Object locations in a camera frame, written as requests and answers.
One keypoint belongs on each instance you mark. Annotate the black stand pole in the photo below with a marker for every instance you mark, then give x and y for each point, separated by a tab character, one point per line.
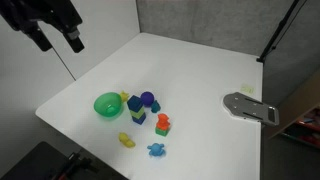
277	30

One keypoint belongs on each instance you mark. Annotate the wooden shelf unit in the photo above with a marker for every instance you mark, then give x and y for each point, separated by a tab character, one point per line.
300	110

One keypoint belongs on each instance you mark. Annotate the black equipment table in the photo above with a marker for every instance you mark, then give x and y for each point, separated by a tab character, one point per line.
36	163

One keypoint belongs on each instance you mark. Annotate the lime green block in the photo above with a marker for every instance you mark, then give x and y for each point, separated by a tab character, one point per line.
137	113

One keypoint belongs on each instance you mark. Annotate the light blue animal toy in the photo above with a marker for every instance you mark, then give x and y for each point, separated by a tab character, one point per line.
156	150

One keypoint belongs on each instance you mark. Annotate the yellow spiky star toy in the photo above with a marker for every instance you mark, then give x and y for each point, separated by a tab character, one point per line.
124	96

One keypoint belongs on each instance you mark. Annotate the green translucent plastic bowl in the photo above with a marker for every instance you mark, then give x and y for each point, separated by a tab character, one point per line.
106	106

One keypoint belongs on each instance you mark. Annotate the small teal animal toy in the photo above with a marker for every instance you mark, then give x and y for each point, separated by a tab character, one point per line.
155	107

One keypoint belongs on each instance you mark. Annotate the dark blue cube block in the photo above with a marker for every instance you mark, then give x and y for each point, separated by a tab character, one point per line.
135	102

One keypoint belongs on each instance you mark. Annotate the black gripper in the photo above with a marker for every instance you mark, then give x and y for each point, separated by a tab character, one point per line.
40	10

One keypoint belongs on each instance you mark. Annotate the pale yellow sticky note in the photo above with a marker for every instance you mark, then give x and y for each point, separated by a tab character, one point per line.
247	88

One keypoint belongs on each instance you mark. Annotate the green cube block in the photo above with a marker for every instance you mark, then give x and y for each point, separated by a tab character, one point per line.
161	132

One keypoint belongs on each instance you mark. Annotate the grey metal mounting plate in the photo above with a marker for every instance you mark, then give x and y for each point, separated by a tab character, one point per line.
246	108

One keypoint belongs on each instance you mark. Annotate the orange small block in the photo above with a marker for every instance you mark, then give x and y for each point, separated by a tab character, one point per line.
163	121

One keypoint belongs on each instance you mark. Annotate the yellow duck toy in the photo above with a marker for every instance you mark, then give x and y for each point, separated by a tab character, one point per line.
127	140

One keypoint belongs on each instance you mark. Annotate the purple spiky ball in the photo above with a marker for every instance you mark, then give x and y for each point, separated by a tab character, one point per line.
147	98

